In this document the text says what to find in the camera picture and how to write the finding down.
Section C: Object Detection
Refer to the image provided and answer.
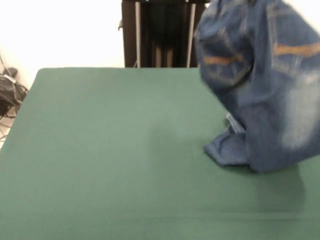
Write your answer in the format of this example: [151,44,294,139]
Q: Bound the blue denim jeans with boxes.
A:
[193,0,320,175]

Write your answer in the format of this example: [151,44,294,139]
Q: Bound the dark green table cloth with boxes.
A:
[0,67,320,240]

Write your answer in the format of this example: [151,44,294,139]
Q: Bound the grey swivel chair base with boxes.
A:
[2,67,19,78]

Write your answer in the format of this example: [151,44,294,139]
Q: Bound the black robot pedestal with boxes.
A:
[117,0,211,68]

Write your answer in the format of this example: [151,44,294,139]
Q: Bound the black cable bundle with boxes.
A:
[0,53,29,141]

